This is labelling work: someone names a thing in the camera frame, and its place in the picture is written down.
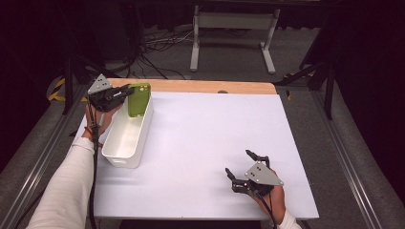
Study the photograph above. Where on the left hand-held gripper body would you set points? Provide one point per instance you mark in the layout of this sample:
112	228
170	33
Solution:
103	95

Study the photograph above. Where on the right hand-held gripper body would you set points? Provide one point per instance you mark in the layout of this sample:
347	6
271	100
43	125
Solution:
262	176

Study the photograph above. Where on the white plastic storage bin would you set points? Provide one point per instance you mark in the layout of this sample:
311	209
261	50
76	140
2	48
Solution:
127	140

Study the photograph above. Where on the person's left hand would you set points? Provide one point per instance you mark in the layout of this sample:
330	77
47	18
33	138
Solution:
102	122

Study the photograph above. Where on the person's right hand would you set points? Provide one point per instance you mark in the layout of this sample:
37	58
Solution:
277	200

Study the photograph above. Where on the black tripod stand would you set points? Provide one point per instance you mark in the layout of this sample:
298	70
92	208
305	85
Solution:
329	86
68	86

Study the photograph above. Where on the white table cover board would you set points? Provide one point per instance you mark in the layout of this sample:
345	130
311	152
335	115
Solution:
197	159

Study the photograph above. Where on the yellow black floor tape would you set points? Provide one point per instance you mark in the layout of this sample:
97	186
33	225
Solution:
55	93

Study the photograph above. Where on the grey metal stand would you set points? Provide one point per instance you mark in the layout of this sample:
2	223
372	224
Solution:
234	20

